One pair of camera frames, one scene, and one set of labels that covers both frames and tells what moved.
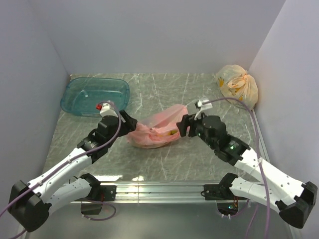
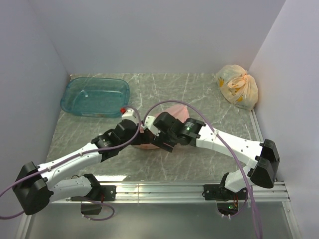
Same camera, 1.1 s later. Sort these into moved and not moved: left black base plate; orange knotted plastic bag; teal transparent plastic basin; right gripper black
Moved: right gripper black
Not moved: left black base plate; teal transparent plastic basin; orange knotted plastic bag
